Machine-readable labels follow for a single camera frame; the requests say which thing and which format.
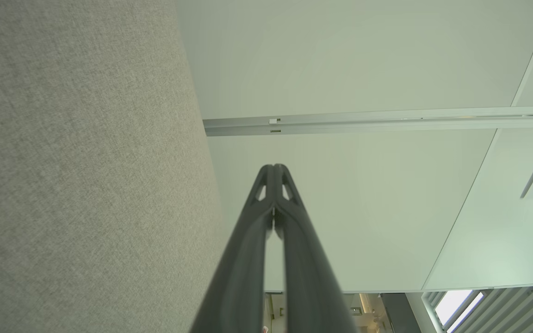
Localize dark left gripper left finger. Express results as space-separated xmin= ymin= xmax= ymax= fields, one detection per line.
xmin=190 ymin=164 xmax=277 ymax=333

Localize grey window blinds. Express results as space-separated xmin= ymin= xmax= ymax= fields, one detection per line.
xmin=421 ymin=283 xmax=533 ymax=333

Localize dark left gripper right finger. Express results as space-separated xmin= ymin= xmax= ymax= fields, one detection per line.
xmin=273 ymin=164 xmax=358 ymax=333

